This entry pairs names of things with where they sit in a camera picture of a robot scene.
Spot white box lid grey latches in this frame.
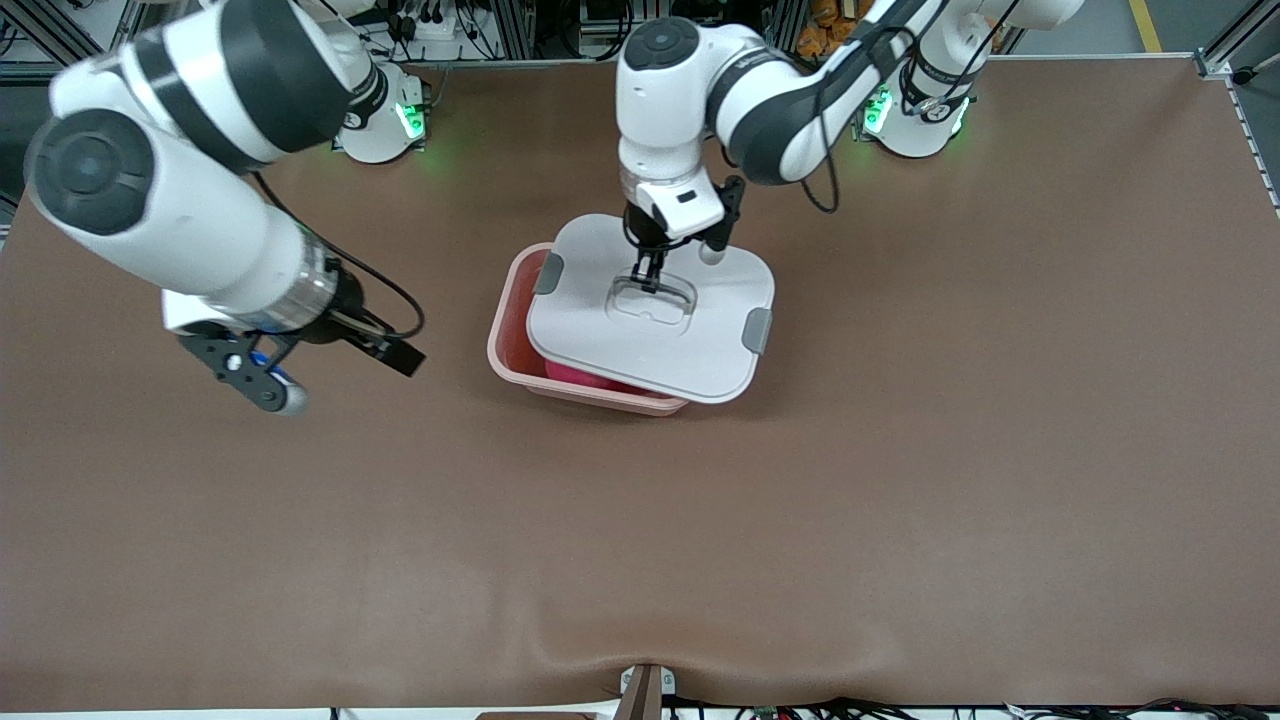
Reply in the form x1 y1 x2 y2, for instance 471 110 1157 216
525 213 776 406

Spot pink plush toy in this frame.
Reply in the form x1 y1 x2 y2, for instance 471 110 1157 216
545 360 641 393

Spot pink plastic box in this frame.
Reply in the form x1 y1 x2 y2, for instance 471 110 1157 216
487 243 691 418

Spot orange mesh bag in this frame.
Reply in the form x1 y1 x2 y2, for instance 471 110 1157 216
797 0 881 57

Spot white power strip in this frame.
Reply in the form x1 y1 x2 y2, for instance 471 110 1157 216
395 8 463 49

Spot silver table edge rail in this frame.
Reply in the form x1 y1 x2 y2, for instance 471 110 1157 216
400 55 1201 77

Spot metal table edge bracket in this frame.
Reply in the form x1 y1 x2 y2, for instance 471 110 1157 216
618 663 677 720

